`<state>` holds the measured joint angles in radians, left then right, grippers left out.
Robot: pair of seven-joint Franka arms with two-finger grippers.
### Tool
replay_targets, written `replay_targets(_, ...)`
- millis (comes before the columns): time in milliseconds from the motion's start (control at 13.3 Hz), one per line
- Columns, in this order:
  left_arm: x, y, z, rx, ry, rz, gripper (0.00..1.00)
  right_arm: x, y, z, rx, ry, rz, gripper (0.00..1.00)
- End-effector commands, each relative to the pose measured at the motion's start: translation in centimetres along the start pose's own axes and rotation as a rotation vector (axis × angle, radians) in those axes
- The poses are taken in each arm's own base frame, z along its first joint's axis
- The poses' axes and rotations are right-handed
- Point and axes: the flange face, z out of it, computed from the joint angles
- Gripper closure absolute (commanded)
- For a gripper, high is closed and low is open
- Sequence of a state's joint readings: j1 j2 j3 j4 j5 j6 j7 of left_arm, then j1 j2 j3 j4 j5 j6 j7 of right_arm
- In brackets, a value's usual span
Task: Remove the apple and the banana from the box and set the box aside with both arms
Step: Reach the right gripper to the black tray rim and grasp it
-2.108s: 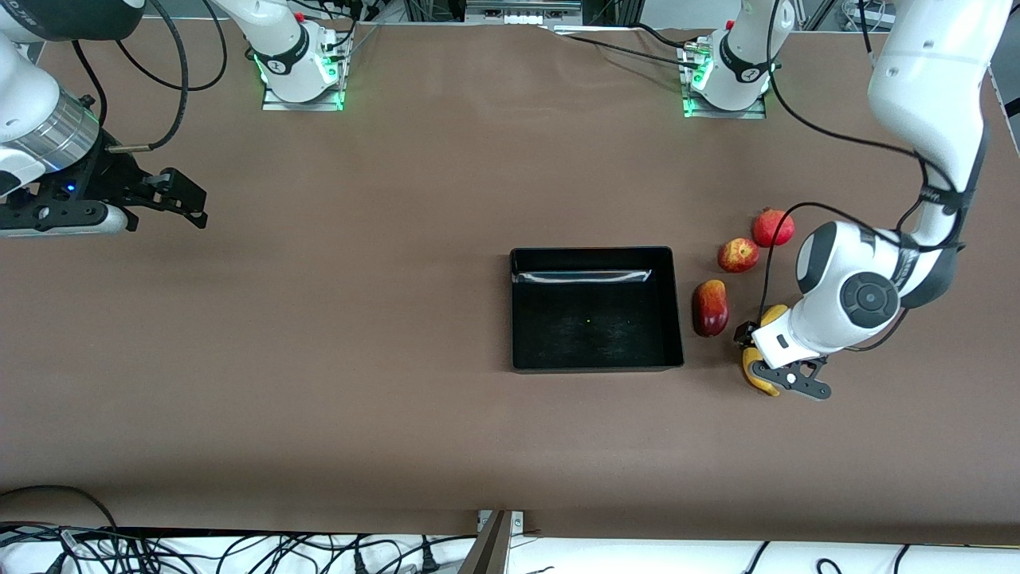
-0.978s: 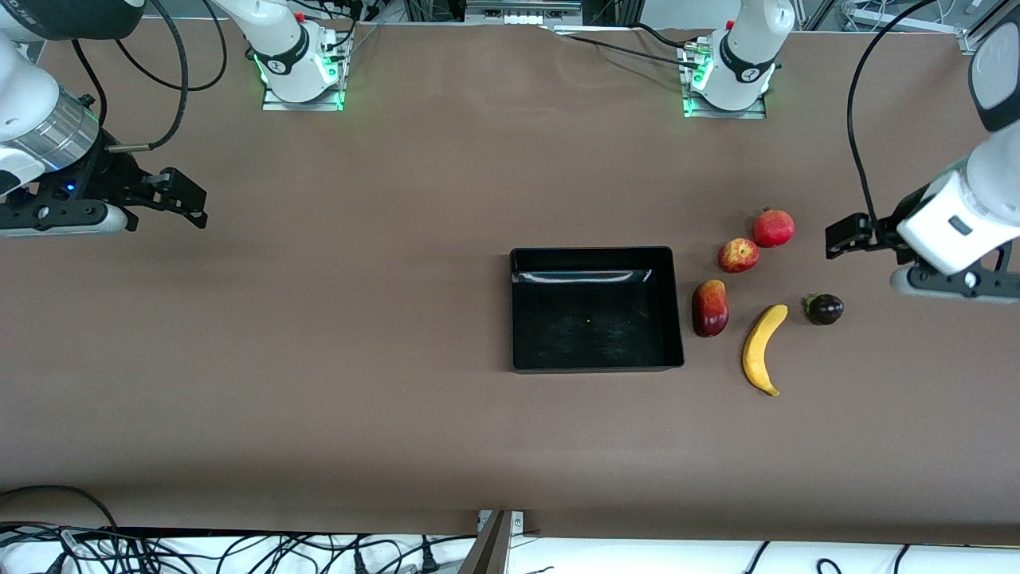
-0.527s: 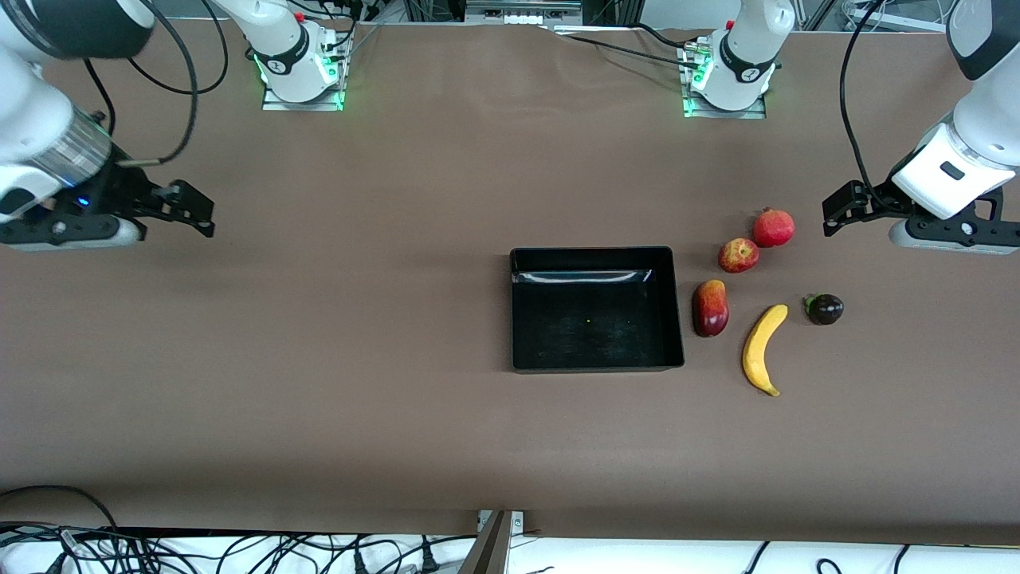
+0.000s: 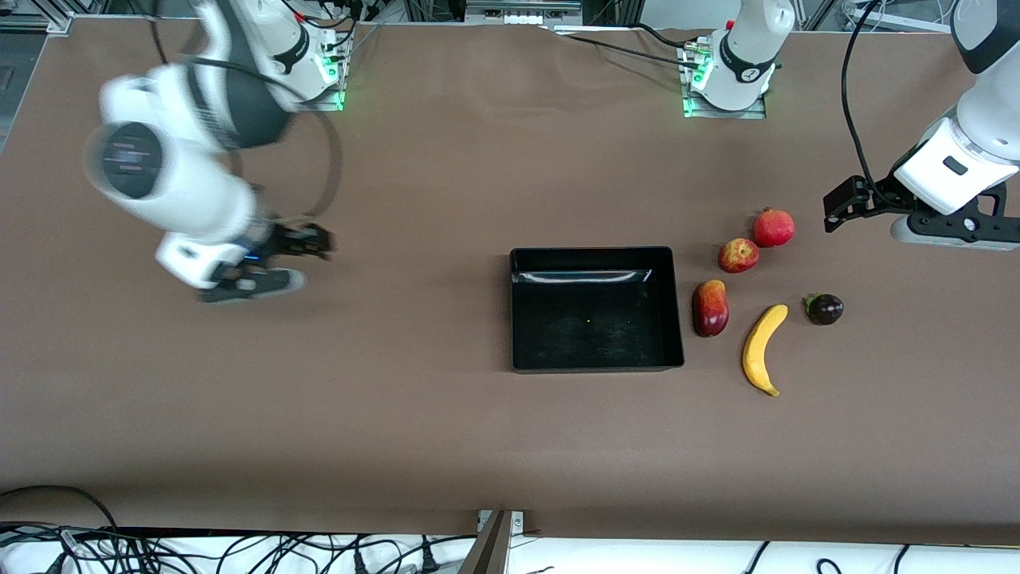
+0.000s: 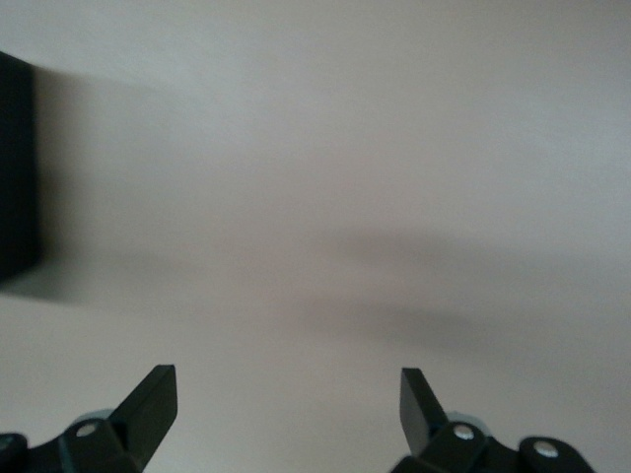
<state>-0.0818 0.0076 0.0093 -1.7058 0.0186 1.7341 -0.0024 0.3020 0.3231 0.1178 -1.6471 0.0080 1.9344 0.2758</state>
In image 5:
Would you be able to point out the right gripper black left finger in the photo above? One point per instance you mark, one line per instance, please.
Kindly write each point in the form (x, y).
(143, 419)

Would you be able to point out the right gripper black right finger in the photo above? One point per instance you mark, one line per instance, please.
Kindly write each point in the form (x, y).
(424, 419)

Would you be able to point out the black plastic box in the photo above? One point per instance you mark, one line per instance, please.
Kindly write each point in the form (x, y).
(17, 172)

